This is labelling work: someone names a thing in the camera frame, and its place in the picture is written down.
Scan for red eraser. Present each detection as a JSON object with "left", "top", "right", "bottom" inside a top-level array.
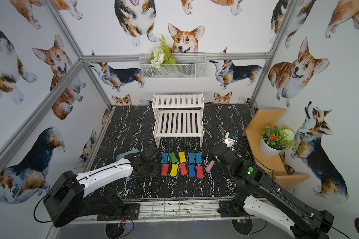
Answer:
[
  {"left": 179, "top": 163, "right": 188, "bottom": 176},
  {"left": 161, "top": 163, "right": 169, "bottom": 176},
  {"left": 195, "top": 166, "right": 204, "bottom": 179}
]

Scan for blue eraser bottom shelf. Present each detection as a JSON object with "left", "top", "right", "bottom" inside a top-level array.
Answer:
[{"left": 188, "top": 164, "right": 195, "bottom": 177}]

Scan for yellow eraser top shelf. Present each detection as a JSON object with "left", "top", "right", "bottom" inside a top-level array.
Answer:
[{"left": 179, "top": 152, "right": 186, "bottom": 163}]

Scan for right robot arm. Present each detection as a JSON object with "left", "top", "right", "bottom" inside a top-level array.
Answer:
[{"left": 211, "top": 143, "right": 334, "bottom": 239}]

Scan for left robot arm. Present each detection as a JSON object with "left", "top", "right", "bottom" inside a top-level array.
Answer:
[{"left": 43, "top": 146, "right": 161, "bottom": 228}]

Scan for wooden corner shelf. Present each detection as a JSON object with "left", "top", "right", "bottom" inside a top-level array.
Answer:
[{"left": 243, "top": 109, "right": 310, "bottom": 190}]

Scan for white wooden two-tier shelf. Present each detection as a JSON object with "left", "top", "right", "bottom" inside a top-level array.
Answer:
[{"left": 152, "top": 94, "right": 204, "bottom": 147}]

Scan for potted plant red flowers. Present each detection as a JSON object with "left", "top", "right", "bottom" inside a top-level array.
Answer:
[{"left": 259, "top": 123, "right": 295, "bottom": 157}]

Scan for green fern white flowers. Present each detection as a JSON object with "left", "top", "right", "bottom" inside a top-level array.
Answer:
[{"left": 147, "top": 35, "right": 177, "bottom": 69}]

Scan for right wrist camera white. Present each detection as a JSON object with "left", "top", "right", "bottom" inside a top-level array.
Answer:
[{"left": 224, "top": 132, "right": 238, "bottom": 148}]

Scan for purple toy rake pink handle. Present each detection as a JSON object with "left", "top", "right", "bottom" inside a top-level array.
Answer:
[{"left": 205, "top": 160, "right": 215, "bottom": 173}]

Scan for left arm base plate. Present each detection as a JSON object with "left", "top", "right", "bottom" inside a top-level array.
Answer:
[{"left": 97, "top": 203, "right": 141, "bottom": 221}]

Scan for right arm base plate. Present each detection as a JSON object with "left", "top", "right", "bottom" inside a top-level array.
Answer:
[{"left": 217, "top": 197, "right": 261, "bottom": 218}]

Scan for white wire wall basket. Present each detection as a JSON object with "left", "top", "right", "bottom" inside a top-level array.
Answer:
[{"left": 139, "top": 53, "right": 206, "bottom": 79}]

